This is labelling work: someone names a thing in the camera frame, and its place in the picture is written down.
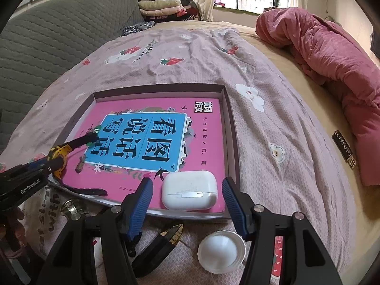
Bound pink blue picture book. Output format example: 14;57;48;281
61;97;229;214

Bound pink strawberry printed blanket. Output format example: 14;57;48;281
0;27;357;285

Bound black gold rectangular tag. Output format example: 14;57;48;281
332;129;356;170

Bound white earbuds case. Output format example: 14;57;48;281
161;171;219;210

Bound brass pipe fitting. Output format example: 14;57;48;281
61;199;84;221

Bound grey quilted headboard cover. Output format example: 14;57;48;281
0;0;146;155

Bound stack of folded clothes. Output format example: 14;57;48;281
137;0;203;22

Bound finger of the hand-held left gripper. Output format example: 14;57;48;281
0;156;65;179

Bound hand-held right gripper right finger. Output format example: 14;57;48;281
222;176;345;285

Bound white plastic bottle cap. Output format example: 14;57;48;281
197;231;247;274

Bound shallow grey cardboard box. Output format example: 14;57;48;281
49;84;242;223

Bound pink rolled quilt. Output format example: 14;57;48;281
255;6;380;187

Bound yellow black wrist watch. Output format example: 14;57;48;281
47;133;108;196

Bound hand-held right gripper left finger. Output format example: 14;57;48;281
37;177;155;285

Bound black wall screen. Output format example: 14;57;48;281
370;32;380;58

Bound dark floral cloth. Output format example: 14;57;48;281
121;21;155;37

